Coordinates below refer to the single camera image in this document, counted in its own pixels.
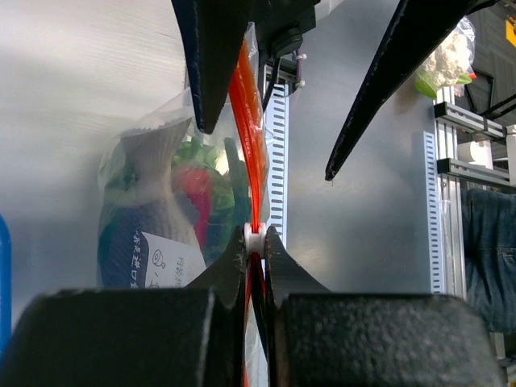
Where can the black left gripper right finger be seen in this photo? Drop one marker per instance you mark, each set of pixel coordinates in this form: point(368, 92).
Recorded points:
point(320, 338)

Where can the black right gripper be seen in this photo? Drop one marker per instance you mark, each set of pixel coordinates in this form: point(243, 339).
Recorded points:
point(212, 34)

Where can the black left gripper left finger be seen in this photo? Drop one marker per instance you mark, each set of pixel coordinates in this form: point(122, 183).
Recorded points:
point(191, 336)

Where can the grey toy fish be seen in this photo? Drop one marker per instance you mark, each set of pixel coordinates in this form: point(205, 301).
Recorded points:
point(146, 233)

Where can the clear zip bag orange zipper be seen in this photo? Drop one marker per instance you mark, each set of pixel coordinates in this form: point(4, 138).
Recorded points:
point(242, 120)

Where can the red toy chili pepper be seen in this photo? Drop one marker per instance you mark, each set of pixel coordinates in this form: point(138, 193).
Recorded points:
point(196, 184)

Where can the toy napa cabbage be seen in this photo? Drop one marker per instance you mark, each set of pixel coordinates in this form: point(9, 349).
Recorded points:
point(213, 158)

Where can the toy green onion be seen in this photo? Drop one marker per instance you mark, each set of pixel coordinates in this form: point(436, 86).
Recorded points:
point(239, 183)

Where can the toy cauliflower in bag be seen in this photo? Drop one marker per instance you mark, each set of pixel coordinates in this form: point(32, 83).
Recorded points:
point(450, 64)

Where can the person's blue jeans leg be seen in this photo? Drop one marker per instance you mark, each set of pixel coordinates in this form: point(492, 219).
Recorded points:
point(488, 220)

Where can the blue plastic bin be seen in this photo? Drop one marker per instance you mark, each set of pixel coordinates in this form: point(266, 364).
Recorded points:
point(5, 284)

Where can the slotted grey cable duct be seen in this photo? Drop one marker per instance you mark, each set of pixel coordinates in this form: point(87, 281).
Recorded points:
point(277, 140)

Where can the background aluminium shelf frame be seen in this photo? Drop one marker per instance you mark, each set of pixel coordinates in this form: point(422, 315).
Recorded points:
point(473, 145)

